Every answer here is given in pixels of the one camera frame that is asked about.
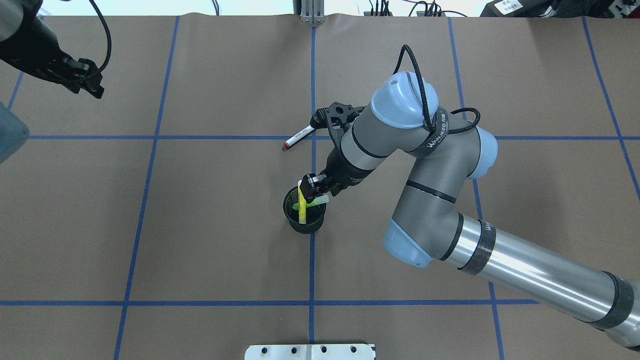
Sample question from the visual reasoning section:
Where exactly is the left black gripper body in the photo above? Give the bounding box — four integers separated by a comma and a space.
30, 55, 79, 93

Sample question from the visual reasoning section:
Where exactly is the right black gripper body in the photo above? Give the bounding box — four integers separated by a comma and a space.
324, 146, 375, 197

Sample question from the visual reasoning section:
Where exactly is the green highlighter pen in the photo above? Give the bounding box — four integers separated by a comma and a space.
292, 194, 330, 211

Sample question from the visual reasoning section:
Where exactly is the yellow highlighter pen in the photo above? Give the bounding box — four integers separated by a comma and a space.
297, 180, 307, 224

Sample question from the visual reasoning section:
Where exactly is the red capped marker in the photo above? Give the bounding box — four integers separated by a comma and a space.
282, 125, 316, 151

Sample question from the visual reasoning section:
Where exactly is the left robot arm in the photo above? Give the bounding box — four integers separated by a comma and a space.
0, 0, 113, 100

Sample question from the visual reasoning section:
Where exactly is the black mesh pen cup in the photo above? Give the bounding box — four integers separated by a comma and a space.
282, 186, 329, 235

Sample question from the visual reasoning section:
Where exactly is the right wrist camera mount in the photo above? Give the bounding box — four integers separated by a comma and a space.
310, 102, 366, 147

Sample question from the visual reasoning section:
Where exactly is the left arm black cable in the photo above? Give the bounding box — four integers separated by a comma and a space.
75, 0, 113, 81

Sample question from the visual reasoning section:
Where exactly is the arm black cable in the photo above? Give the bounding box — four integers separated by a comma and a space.
75, 0, 113, 81
393, 44, 482, 136

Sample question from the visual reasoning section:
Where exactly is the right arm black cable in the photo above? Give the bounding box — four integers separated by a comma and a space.
393, 44, 482, 136

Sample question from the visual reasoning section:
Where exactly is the aluminium frame post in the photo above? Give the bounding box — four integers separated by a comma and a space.
294, 0, 326, 25

